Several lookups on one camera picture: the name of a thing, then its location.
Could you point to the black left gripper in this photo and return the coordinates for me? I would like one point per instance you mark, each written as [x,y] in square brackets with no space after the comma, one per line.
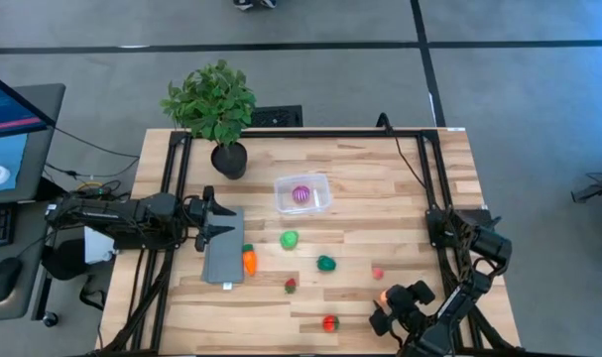
[194,218]

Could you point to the black stand base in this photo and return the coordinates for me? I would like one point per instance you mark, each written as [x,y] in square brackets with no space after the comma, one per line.
[600,187]

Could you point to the red toy strawberry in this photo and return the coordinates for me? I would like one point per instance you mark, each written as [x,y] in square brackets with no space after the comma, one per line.
[290,286]

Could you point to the grey folded cloth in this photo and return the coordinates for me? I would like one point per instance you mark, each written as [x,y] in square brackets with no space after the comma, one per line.
[226,258]

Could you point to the orange pink toy peach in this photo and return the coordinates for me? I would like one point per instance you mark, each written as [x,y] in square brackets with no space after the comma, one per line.
[383,297]

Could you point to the grey side desk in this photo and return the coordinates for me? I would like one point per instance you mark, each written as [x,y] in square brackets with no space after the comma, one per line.
[33,297]

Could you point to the light green toy pepper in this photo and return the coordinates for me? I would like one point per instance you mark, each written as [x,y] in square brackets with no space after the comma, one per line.
[289,240]

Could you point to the black perforated grille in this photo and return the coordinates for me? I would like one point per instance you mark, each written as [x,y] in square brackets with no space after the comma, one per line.
[276,117]

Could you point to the dark green toy pepper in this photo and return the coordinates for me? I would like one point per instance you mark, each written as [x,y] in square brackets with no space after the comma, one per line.
[326,263]

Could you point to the small pink toy fruit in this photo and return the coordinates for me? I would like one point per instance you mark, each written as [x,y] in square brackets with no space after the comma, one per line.
[378,273]

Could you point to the person's feet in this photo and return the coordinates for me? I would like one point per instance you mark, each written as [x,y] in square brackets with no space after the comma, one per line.
[253,4]

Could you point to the black round stool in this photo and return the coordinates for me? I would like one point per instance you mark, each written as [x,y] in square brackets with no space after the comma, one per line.
[65,260]

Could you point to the clear plastic tupperware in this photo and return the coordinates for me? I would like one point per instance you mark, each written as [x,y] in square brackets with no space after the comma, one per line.
[325,198]

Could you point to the green potted plant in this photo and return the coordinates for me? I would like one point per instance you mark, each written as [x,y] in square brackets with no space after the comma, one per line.
[211,99]

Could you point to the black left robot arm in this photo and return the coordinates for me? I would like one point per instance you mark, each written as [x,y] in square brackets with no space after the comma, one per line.
[107,213]

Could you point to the white box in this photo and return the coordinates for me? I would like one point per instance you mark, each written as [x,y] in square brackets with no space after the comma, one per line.
[97,245]

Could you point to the white table label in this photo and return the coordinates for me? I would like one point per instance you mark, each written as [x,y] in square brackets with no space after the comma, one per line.
[456,129]

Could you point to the orange toy carrot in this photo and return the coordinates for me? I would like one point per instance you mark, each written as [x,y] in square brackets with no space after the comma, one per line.
[250,262]

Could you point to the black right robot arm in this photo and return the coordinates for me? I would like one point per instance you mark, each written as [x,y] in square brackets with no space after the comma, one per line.
[489,243]

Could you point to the black computer mouse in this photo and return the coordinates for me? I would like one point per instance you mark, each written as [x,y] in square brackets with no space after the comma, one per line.
[3,280]

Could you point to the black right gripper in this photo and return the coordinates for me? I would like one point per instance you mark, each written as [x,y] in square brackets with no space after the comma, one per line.
[419,302]

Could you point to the red toy tomato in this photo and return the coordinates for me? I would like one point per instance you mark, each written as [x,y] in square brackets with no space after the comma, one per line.
[330,323]

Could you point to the purple striped toy onion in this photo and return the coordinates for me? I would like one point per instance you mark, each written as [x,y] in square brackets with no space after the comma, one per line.
[301,194]

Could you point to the computer monitor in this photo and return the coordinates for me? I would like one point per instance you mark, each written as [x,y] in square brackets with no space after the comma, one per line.
[3,163]

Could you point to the small black caster wheel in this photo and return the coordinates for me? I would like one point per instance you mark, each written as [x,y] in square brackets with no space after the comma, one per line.
[50,319]

